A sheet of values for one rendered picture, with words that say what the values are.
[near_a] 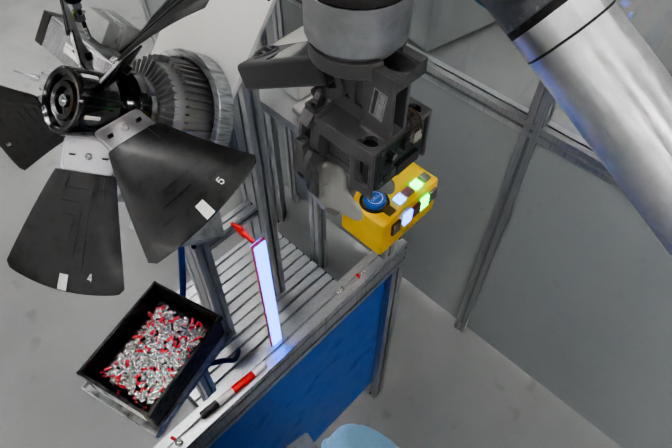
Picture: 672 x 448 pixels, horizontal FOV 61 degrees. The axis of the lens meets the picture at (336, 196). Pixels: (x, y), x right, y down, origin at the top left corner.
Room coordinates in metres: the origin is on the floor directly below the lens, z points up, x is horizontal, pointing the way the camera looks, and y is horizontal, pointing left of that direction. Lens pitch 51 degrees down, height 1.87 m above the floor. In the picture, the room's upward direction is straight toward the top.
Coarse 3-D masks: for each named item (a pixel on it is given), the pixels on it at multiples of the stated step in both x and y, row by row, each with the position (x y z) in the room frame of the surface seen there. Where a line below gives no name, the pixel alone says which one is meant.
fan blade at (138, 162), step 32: (160, 128) 0.71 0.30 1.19; (128, 160) 0.64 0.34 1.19; (160, 160) 0.63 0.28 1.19; (192, 160) 0.63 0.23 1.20; (224, 160) 0.62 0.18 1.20; (128, 192) 0.58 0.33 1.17; (160, 192) 0.57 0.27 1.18; (192, 192) 0.56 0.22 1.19; (224, 192) 0.56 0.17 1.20; (160, 224) 0.52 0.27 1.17; (192, 224) 0.51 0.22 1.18; (160, 256) 0.47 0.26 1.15
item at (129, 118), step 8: (128, 112) 0.75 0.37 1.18; (136, 112) 0.75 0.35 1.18; (120, 120) 0.73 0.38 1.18; (128, 120) 0.73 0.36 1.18; (144, 120) 0.73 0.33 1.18; (152, 120) 0.73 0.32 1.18; (104, 128) 0.71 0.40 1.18; (112, 128) 0.71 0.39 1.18; (120, 128) 0.71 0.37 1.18; (136, 128) 0.71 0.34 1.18; (144, 128) 0.71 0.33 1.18; (96, 136) 0.69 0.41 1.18; (104, 136) 0.69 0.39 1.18; (120, 136) 0.69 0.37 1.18; (128, 136) 0.69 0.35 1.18; (104, 144) 0.68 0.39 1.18; (112, 144) 0.68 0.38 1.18
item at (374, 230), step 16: (400, 176) 0.70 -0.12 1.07; (416, 176) 0.70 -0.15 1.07; (432, 176) 0.70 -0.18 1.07; (400, 192) 0.66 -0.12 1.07; (416, 192) 0.66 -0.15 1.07; (368, 208) 0.62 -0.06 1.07; (400, 208) 0.63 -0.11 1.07; (352, 224) 0.63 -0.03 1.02; (368, 224) 0.60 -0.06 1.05; (384, 224) 0.59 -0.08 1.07; (368, 240) 0.60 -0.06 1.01; (384, 240) 0.59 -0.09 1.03
